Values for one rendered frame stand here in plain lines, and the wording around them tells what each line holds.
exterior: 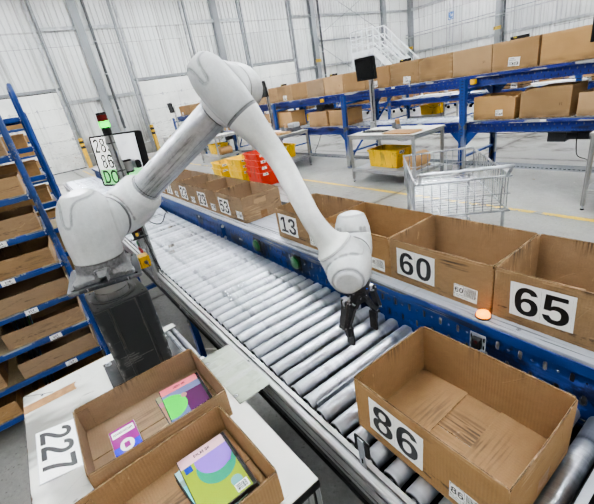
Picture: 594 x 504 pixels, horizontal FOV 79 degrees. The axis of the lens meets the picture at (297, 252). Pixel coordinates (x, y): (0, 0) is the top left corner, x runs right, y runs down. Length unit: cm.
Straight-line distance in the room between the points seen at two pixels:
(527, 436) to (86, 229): 132
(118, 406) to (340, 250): 89
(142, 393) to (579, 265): 147
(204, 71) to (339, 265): 58
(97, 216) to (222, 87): 56
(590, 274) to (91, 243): 154
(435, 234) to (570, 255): 48
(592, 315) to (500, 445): 39
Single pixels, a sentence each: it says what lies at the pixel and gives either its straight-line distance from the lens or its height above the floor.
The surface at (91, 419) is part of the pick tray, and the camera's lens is 139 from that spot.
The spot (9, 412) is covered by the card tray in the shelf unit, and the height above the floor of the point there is 18.
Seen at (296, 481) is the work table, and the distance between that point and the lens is 104.
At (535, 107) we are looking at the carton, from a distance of 569.
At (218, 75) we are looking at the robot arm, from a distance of 102.
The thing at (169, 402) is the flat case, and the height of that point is 78.
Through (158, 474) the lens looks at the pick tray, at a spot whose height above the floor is 77.
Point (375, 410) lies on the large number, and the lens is 100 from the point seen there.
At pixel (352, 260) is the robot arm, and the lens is 86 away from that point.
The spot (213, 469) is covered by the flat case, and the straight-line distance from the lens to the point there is 106.
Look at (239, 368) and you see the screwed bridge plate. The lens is 136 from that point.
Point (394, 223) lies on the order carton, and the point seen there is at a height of 97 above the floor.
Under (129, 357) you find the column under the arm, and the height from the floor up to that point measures 87.
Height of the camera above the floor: 161
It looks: 24 degrees down
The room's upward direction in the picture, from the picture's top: 10 degrees counter-clockwise
